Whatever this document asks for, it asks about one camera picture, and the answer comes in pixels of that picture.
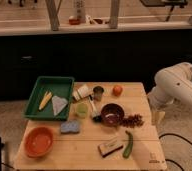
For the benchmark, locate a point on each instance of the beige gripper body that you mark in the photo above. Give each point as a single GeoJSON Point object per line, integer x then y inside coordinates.
{"type": "Point", "coordinates": [157, 116]}

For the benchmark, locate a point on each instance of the wooden board eraser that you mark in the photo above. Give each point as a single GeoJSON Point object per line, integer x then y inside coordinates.
{"type": "Point", "coordinates": [108, 147]}

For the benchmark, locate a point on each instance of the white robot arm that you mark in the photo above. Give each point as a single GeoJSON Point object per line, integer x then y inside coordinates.
{"type": "Point", "coordinates": [171, 83]}

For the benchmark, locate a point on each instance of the dark maroon bowl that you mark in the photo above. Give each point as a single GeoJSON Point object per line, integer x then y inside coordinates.
{"type": "Point", "coordinates": [112, 114]}

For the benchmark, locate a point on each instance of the orange red bowl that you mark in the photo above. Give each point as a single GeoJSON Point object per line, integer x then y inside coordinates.
{"type": "Point", "coordinates": [38, 142]}

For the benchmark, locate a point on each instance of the brown dried chilli pile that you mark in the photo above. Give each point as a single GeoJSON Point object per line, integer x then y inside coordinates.
{"type": "Point", "coordinates": [133, 121]}

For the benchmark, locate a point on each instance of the green cucumber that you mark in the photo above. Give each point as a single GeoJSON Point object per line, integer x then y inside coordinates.
{"type": "Point", "coordinates": [128, 149]}

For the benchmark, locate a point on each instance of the orange tomato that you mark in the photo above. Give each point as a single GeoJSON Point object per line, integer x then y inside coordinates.
{"type": "Point", "coordinates": [117, 90]}

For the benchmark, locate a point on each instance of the small metal cup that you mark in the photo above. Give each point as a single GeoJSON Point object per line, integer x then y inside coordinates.
{"type": "Point", "coordinates": [98, 92]}

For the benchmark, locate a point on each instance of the light green cup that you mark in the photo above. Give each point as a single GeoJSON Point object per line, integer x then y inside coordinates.
{"type": "Point", "coordinates": [81, 110]}

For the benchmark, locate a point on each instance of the blue sponge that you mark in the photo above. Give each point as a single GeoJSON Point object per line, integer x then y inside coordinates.
{"type": "Point", "coordinates": [72, 126]}

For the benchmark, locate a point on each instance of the grey folded cloth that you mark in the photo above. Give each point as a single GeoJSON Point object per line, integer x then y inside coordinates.
{"type": "Point", "coordinates": [58, 104]}

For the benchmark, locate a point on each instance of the green plastic tray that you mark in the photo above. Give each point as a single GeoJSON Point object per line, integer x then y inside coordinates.
{"type": "Point", "coordinates": [58, 86]}

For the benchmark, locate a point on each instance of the yellow corn cob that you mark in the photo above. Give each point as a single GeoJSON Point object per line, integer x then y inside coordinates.
{"type": "Point", "coordinates": [45, 100]}

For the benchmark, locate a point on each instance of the red object on shelf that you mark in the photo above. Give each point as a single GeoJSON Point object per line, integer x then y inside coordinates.
{"type": "Point", "coordinates": [73, 21]}

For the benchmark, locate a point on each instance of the black handled brush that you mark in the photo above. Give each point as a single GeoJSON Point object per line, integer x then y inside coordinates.
{"type": "Point", "coordinates": [95, 114]}

